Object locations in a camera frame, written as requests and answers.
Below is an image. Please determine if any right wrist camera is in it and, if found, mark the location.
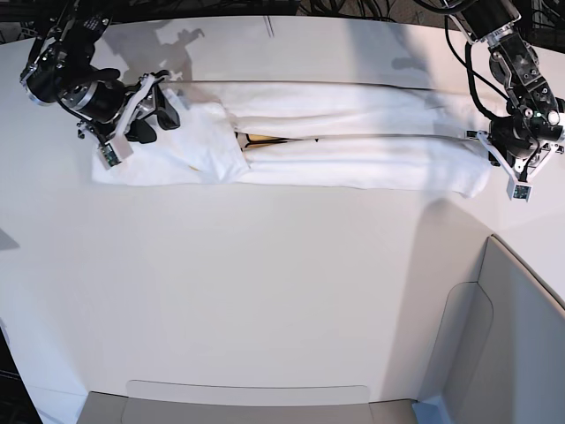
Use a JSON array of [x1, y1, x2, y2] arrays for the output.
[[97, 137, 133, 170]]

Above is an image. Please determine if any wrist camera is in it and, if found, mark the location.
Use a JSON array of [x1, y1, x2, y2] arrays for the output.
[[507, 180, 532, 201], [97, 137, 133, 170]]

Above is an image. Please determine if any white t-shirt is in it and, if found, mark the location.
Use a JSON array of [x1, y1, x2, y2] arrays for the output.
[[92, 82, 490, 197]]

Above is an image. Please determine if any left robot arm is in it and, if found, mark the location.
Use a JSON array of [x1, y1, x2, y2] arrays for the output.
[[442, 1, 564, 200]]

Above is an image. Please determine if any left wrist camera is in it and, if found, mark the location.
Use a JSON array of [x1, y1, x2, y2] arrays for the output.
[[507, 180, 532, 201]]

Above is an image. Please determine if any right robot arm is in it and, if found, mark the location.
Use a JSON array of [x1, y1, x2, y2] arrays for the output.
[[20, 1, 180, 147]]

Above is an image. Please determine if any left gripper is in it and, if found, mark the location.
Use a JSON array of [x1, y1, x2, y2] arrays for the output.
[[465, 131, 564, 188]]

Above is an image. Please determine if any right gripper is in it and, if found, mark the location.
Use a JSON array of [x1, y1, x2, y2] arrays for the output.
[[74, 70, 180, 146]]

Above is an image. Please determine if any beige chair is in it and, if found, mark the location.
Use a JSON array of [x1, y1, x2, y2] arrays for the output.
[[79, 235, 564, 423]]

